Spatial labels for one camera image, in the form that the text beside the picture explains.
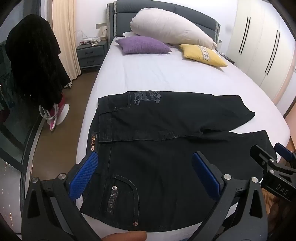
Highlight dark nightstand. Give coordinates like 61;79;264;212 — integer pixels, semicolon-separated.
218;52;235;65

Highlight pink and white floor appliance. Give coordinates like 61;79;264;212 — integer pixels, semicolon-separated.
39;96;70;131

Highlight hanging black garment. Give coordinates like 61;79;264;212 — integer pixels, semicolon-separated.
5;14;71;112

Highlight purple pillow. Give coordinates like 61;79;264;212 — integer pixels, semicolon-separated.
115;36;173;55

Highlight large white pillow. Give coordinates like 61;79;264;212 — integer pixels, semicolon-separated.
130;8;218;49

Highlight person's left hand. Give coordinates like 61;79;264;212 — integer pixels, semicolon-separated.
102;232;148;241

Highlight clear acrylic box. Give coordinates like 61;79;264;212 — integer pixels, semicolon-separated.
80;30;100;45

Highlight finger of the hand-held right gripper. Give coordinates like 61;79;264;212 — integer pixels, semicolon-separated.
274;142;296;164
250;145;278;174

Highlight cream curtain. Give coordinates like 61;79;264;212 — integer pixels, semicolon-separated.
52;0;82;81

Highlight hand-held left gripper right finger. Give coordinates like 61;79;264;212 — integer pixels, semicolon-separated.
190;151;269;241

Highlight white wardrobe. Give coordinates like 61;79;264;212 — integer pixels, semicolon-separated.
228;0;296;103

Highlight orange room door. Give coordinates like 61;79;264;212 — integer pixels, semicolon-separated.
283;67;296;118

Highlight black denim pants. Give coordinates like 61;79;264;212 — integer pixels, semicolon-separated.
80;91;278;233

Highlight grey nightstand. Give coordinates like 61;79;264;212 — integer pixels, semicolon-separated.
76;41;109;69

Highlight yellow pillow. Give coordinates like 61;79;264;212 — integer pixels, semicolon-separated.
179;44;228;67

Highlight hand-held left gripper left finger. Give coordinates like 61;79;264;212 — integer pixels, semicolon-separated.
21;152;102;241

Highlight bed with white sheet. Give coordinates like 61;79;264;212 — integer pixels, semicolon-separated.
75;0;291;241

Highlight pair of wardrobe handles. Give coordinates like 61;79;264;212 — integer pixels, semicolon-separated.
239;16;251;55
265;30;281;75

